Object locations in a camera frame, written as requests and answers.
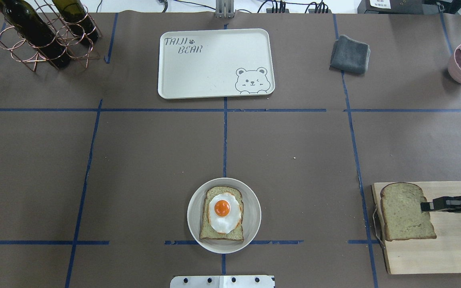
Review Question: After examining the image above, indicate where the grey folded cloth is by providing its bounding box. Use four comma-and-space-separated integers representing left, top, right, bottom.
330, 34, 370, 75

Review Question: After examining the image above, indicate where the middle green wine bottle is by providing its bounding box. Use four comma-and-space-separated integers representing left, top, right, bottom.
53, 0, 99, 46

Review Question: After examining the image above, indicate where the green wine bottle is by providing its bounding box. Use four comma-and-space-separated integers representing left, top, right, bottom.
53, 0, 99, 46
0, 0, 71, 69

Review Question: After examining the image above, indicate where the white camera pillar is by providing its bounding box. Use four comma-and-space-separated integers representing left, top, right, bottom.
170, 275, 276, 288

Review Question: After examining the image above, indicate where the cream bear tray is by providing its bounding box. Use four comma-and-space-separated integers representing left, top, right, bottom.
158, 28, 276, 100

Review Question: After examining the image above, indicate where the wooden cutting board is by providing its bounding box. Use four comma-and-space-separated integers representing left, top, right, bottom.
371, 182, 461, 274

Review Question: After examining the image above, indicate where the fried egg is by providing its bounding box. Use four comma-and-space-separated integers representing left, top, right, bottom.
208, 192, 243, 234

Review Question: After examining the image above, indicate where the white round plate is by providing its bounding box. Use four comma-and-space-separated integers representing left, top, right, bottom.
187, 178, 262, 254

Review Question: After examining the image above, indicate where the bread slice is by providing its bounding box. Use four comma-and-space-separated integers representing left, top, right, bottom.
380, 182, 437, 241
199, 186, 245, 241

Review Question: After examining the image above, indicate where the copper wire bottle rack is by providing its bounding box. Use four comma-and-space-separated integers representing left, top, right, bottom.
0, 0, 101, 72

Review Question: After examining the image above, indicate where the front green wine bottle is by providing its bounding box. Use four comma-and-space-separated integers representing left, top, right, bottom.
0, 0, 71, 69

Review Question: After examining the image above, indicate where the aluminium frame post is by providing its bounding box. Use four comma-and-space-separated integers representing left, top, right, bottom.
215, 0, 236, 18

